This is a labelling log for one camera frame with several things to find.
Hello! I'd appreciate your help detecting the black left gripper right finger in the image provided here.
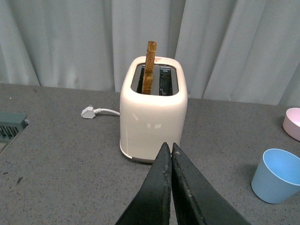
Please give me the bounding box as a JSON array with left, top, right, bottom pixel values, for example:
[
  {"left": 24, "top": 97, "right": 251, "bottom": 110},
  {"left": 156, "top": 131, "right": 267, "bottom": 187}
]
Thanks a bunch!
[{"left": 172, "top": 143, "right": 250, "bottom": 225}]

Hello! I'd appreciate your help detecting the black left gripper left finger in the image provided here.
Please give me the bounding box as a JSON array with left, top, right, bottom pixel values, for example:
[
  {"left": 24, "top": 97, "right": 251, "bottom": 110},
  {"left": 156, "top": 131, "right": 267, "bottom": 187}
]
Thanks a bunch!
[{"left": 116, "top": 143, "right": 172, "bottom": 225}]

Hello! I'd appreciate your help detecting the blue cup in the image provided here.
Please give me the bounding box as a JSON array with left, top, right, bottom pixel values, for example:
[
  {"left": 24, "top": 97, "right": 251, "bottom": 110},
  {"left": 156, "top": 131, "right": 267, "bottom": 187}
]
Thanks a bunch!
[{"left": 251, "top": 149, "right": 300, "bottom": 204}]

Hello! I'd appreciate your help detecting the cream white toaster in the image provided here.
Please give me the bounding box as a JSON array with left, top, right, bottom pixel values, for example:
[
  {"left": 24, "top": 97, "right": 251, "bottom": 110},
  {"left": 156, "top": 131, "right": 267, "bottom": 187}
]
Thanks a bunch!
[{"left": 120, "top": 56, "right": 188, "bottom": 162}]

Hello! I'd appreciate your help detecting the white power plug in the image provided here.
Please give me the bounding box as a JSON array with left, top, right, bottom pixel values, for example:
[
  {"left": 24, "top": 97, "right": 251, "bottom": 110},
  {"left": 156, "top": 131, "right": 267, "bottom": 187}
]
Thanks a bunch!
[{"left": 81, "top": 106, "right": 96, "bottom": 119}]

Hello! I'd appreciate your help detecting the pink bowl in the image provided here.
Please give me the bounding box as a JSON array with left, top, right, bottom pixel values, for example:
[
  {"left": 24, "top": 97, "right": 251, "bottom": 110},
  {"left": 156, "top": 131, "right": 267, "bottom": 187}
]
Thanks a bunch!
[{"left": 283, "top": 107, "right": 300, "bottom": 141}]

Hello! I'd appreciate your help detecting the grey curtain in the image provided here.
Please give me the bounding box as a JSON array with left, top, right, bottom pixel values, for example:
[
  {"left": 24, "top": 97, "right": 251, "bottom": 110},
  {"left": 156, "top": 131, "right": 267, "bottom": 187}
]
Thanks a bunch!
[{"left": 0, "top": 0, "right": 300, "bottom": 107}]

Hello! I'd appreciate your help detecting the brown toast slice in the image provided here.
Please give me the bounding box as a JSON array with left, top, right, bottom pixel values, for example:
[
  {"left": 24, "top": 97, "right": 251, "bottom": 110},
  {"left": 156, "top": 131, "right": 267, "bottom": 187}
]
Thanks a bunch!
[{"left": 142, "top": 41, "right": 157, "bottom": 95}]

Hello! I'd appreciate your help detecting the green dish rack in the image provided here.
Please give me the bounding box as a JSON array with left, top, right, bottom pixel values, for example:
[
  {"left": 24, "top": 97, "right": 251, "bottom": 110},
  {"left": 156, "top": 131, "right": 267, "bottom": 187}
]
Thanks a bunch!
[{"left": 0, "top": 112, "right": 29, "bottom": 154}]

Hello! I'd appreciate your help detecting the white power cable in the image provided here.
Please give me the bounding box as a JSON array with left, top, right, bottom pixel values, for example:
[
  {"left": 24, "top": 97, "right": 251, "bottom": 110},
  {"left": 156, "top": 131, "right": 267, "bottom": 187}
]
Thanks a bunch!
[{"left": 93, "top": 107, "right": 120, "bottom": 116}]

